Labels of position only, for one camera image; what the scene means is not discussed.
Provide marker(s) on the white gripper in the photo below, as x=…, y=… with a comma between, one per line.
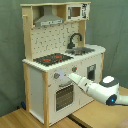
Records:
x=77, y=79

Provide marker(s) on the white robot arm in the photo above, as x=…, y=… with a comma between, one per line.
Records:
x=105, y=92

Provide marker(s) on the wooden toy kitchen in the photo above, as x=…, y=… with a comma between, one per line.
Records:
x=40, y=84

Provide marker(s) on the toy dishwasher door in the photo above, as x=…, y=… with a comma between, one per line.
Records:
x=91, y=69

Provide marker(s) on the right red oven knob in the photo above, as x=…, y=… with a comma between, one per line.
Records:
x=74, y=69

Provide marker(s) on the red oven knob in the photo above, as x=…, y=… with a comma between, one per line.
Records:
x=74, y=69
x=56, y=75

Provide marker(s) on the toy oven door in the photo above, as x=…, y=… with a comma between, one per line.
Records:
x=64, y=97

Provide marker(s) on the left red oven knob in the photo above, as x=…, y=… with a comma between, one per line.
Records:
x=56, y=75

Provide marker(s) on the grey toy sink basin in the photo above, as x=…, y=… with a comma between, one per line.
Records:
x=79, y=51

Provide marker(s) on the black toy faucet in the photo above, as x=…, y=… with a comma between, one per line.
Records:
x=73, y=41

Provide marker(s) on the black toy stove top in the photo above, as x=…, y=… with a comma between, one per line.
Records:
x=52, y=59

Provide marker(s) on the toy microwave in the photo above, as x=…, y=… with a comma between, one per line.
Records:
x=78, y=11

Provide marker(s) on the grey toy range hood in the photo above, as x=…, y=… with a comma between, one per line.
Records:
x=48, y=18

